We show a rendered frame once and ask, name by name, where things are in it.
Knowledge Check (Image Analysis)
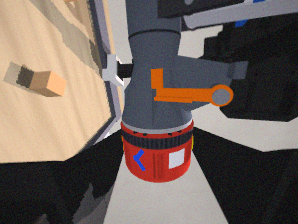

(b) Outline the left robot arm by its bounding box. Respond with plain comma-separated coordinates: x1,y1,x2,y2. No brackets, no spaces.
117,31,233,81

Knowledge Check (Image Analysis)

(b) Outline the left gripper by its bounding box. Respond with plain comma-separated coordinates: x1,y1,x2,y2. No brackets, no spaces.
219,13,298,122

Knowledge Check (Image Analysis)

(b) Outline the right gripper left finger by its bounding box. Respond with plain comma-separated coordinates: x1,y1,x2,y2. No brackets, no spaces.
0,129,124,224

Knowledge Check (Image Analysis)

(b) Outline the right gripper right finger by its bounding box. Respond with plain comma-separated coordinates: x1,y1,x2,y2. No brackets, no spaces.
192,127,298,224

